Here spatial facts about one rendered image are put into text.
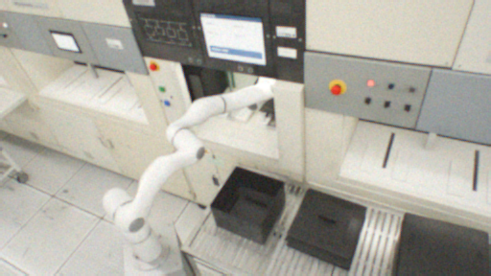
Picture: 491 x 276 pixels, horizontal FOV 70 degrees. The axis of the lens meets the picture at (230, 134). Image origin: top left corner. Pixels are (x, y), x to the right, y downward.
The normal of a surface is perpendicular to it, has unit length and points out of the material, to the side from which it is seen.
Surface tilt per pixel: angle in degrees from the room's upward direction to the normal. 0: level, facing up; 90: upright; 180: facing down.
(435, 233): 0
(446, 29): 90
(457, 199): 0
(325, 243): 0
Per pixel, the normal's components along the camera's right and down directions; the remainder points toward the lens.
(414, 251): -0.15, -0.71
